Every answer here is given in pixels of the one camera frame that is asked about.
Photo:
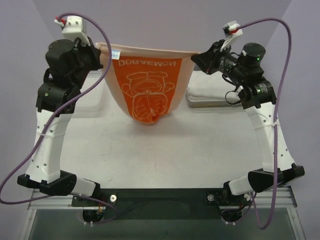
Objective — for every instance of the orange cloth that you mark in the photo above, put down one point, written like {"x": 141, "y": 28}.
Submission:
{"x": 147, "y": 84}

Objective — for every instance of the white towels pile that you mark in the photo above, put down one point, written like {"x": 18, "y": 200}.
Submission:
{"x": 203, "y": 87}

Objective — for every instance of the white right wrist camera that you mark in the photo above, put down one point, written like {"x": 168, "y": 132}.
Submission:
{"x": 232, "y": 33}

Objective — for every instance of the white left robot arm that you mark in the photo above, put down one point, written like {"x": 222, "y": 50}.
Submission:
{"x": 54, "y": 112}

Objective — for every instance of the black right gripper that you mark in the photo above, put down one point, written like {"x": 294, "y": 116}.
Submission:
{"x": 210, "y": 62}

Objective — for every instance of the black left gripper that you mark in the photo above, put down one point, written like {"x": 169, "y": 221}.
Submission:
{"x": 92, "y": 58}

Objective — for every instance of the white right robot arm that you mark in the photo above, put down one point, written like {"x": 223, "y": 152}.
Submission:
{"x": 258, "y": 99}

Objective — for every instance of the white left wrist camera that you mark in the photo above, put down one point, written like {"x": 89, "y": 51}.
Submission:
{"x": 73, "y": 27}

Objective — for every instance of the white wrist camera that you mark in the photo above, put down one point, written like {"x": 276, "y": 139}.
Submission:
{"x": 73, "y": 27}
{"x": 232, "y": 33}

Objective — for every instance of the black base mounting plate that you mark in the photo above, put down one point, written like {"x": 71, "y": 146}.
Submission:
{"x": 163, "y": 204}

